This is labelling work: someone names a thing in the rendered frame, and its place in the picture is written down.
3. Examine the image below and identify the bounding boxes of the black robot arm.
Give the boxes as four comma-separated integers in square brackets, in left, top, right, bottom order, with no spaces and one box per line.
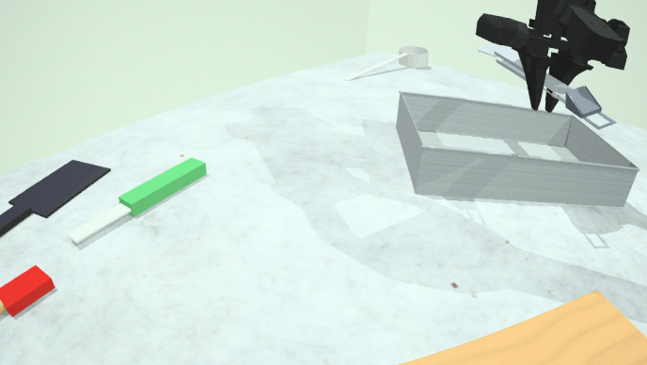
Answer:
[546,0,630,64]

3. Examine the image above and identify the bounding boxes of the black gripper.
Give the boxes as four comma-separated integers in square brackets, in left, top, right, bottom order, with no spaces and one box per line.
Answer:
[475,0,627,111]

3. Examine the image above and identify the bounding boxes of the light wooden board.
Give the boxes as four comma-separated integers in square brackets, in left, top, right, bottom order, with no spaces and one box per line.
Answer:
[400,290,647,365]

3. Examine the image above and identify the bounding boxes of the white saucepan with long handle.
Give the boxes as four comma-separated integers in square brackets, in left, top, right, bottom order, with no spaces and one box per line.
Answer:
[344,45,429,81]

